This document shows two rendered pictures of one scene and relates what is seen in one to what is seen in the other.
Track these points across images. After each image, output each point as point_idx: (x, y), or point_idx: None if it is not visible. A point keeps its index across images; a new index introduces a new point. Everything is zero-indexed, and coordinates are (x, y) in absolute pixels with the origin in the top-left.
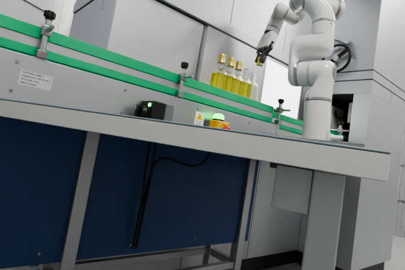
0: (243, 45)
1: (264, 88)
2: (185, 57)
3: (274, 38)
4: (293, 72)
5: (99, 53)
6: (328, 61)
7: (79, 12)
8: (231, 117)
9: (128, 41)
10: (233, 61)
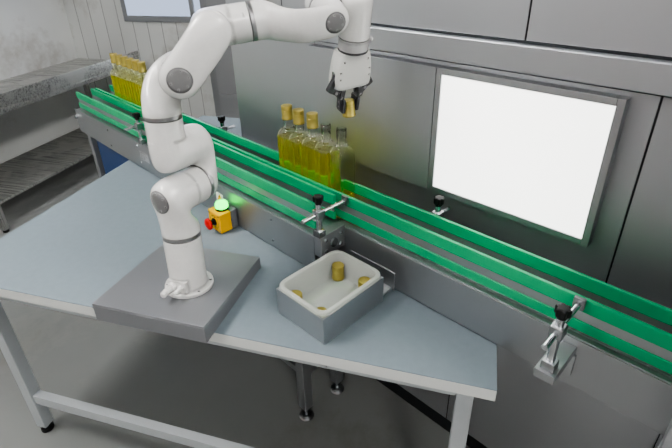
0: (374, 60)
1: (443, 145)
2: (300, 97)
3: (334, 66)
4: None
5: None
6: (156, 183)
7: None
8: (248, 206)
9: (248, 89)
10: (293, 116)
